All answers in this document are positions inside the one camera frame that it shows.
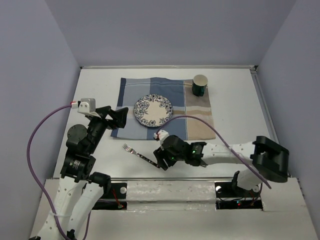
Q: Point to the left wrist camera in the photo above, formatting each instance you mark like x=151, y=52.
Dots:
x=86, y=106

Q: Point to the silver fork patterned handle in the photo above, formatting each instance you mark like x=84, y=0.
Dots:
x=132, y=151

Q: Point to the blue beige plaid cloth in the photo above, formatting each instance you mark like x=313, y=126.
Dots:
x=192, y=114

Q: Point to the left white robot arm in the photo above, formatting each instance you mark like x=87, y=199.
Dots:
x=79, y=188

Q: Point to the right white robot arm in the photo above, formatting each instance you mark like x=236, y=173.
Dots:
x=265, y=160

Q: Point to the blue floral ceramic plate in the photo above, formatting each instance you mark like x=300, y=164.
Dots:
x=153, y=110

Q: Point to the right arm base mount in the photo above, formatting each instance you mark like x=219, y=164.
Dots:
x=229, y=197

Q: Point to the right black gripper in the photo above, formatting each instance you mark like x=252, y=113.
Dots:
x=161, y=153

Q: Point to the paper cup green base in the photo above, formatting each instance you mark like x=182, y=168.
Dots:
x=199, y=84

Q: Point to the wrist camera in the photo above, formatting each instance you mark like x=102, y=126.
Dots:
x=160, y=136
x=86, y=106

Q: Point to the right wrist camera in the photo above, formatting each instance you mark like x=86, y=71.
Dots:
x=160, y=136

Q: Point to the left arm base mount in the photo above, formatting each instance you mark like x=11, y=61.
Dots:
x=115, y=199

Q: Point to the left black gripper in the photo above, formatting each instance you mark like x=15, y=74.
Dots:
x=119, y=116

